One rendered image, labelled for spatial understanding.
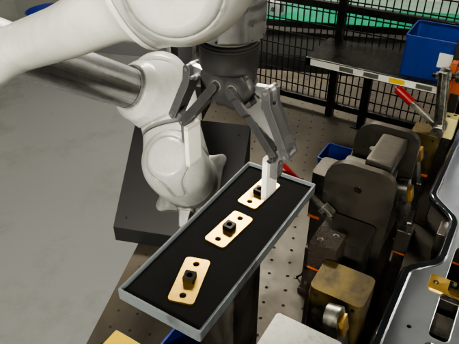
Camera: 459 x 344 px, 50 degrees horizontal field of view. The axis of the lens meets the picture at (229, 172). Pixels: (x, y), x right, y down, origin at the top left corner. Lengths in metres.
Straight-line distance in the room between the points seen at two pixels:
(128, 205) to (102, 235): 1.14
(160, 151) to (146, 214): 0.31
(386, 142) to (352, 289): 0.31
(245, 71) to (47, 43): 0.23
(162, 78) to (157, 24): 0.85
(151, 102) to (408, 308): 0.71
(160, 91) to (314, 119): 0.98
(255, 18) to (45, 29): 0.22
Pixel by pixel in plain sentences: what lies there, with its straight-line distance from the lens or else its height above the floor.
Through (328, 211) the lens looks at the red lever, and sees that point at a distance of 0.95.
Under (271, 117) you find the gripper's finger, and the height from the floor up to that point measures 1.39.
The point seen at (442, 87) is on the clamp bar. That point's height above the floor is 1.18.
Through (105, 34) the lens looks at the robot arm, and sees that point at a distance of 0.46.
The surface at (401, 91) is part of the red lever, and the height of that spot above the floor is 1.14.
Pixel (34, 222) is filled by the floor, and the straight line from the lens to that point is 2.75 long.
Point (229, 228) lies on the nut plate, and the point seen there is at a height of 1.17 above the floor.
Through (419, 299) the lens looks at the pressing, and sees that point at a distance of 0.96.
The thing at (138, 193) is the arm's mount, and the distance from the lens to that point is 1.43.
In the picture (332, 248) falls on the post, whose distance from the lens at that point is 0.86.
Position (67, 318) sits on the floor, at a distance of 2.24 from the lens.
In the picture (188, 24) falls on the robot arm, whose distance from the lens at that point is 0.36.
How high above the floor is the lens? 1.69
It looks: 36 degrees down
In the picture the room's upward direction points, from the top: straight up
